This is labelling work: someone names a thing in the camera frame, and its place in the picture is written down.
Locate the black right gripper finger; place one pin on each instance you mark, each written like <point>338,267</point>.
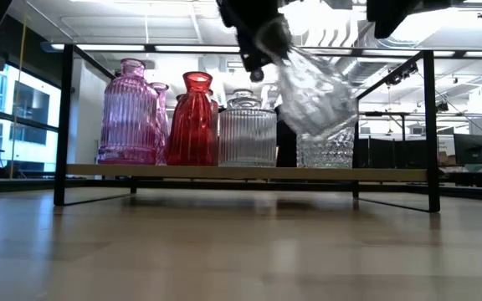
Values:
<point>391,14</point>

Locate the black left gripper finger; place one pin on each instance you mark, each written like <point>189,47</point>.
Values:
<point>252,50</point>
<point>276,39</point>

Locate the clear diamond-pattern glass vase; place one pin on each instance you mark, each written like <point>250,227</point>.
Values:
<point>243,93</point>

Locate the large clear hammered vase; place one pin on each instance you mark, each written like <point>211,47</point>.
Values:
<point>316,100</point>

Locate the clear ribbed glass jar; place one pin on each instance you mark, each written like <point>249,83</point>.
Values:
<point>247,138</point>

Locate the large red pleated vase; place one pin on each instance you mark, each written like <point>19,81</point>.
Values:
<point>193,134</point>

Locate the slender pink glass vase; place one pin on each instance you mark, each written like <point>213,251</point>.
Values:
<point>163,121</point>

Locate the large pink ribbed vase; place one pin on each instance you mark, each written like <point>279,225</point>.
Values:
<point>128,125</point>

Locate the black metal wooden shelf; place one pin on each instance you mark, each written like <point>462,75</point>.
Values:
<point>391,173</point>

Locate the silver ventilation ducts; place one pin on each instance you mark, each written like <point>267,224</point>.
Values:
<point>350,67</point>

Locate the black overhead light bar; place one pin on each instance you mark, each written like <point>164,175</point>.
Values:
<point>151,49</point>

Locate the black computer monitor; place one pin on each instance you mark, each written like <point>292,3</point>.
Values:
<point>471,148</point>

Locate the large window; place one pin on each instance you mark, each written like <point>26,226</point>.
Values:
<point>27,104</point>

